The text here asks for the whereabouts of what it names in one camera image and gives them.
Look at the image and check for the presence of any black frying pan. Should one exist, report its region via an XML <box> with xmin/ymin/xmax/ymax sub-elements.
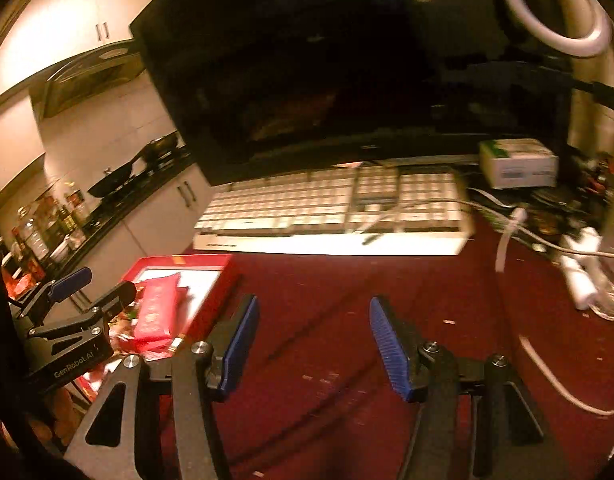
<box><xmin>88</xmin><ymin>162</ymin><xmax>133</xmax><ymax>198</ymax></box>

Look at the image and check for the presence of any small white cardboard box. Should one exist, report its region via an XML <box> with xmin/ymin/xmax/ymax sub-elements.
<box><xmin>479</xmin><ymin>139</ymin><xmax>558</xmax><ymax>190</ymax></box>

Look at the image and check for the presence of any clear plastic bottle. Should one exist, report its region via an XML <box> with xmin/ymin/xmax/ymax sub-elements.
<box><xmin>557</xmin><ymin>226</ymin><xmax>601</xmax><ymax>311</ymax></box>

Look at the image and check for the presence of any white charging cable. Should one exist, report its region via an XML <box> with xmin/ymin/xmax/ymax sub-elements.
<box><xmin>346</xmin><ymin>186</ymin><xmax>614</xmax><ymax>417</ymax></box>

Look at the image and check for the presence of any black wok pan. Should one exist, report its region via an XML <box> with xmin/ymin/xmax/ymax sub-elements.
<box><xmin>131</xmin><ymin>131</ymin><xmax>179</xmax><ymax>165</ymax></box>

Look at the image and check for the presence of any range hood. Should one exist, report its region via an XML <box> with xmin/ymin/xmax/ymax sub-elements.
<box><xmin>30</xmin><ymin>40</ymin><xmax>144</xmax><ymax>120</ymax></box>

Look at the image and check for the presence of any large red tissue pack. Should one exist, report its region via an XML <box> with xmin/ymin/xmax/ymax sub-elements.
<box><xmin>131</xmin><ymin>286</ymin><xmax>188</xmax><ymax>361</ymax></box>

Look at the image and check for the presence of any black TCL monitor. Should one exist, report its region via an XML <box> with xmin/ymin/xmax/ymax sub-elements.
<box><xmin>130</xmin><ymin>0</ymin><xmax>572</xmax><ymax>185</ymax></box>

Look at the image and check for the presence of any red tray box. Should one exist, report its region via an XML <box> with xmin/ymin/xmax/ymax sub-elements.
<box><xmin>73</xmin><ymin>252</ymin><xmax>241</xmax><ymax>403</ymax></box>

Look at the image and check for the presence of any white keyboard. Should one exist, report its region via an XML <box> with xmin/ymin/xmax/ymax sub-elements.
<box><xmin>193</xmin><ymin>165</ymin><xmax>474</xmax><ymax>256</ymax></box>

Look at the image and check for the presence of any white ring light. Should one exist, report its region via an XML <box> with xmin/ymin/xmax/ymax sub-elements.
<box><xmin>504</xmin><ymin>0</ymin><xmax>613</xmax><ymax>58</ymax></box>

